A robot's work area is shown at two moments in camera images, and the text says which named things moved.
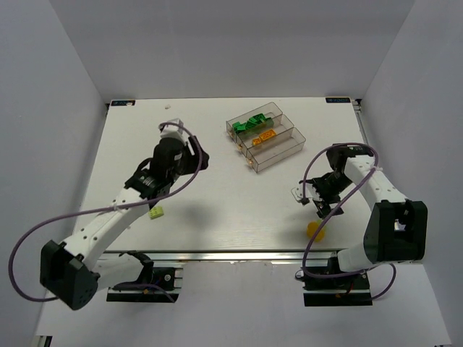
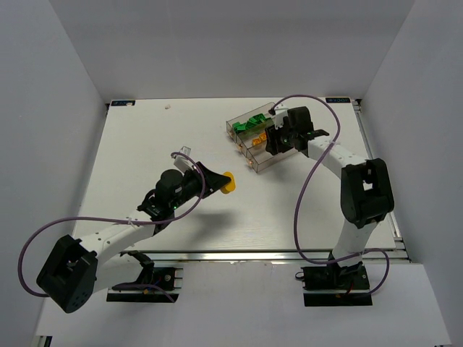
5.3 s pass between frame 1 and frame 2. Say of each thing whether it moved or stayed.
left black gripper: moved
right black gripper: moved
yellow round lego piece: moved
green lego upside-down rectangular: stayed
